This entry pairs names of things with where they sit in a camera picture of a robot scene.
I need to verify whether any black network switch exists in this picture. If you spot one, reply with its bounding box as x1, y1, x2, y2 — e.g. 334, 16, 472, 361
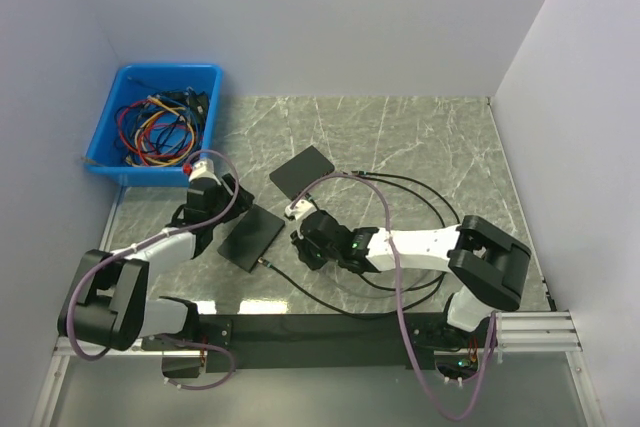
217, 205, 285, 273
269, 146, 335, 200

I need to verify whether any black cable with teal plug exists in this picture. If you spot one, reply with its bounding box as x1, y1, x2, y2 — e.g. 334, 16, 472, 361
258, 190, 446, 318

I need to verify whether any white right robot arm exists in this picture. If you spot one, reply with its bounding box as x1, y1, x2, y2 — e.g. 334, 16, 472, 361
288, 208, 531, 346

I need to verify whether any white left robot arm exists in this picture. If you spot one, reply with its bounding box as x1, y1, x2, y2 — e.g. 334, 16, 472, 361
57, 173, 255, 351

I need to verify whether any blue plastic bin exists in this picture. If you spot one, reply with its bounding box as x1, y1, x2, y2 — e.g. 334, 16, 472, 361
84, 63, 223, 187

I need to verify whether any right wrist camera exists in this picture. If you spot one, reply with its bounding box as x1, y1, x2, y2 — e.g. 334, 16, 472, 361
284, 199, 317, 221

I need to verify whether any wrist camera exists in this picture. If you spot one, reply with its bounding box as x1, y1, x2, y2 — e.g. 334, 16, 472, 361
284, 199, 317, 221
187, 158, 220, 184

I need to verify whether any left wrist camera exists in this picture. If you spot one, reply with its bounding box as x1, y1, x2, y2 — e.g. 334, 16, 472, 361
187, 158, 220, 184

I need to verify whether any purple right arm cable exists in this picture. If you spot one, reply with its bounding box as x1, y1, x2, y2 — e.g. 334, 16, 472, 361
289, 172, 501, 422

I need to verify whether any red ethernet cable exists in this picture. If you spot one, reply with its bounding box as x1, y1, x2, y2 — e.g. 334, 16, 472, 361
117, 101, 201, 166

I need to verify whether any black cable in bin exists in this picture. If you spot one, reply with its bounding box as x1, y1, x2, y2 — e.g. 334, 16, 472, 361
114, 84, 211, 163

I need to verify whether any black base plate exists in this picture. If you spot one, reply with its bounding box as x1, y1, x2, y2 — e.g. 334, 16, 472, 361
141, 313, 471, 379

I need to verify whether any yellow ethernet cable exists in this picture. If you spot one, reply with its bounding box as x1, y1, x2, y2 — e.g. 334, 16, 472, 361
124, 94, 201, 166

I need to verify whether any blue ethernet cable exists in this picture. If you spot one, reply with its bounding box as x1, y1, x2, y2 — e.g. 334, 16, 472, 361
119, 89, 209, 163

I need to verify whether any aluminium rail frame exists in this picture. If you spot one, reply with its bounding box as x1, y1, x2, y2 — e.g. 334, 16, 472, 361
29, 186, 584, 427

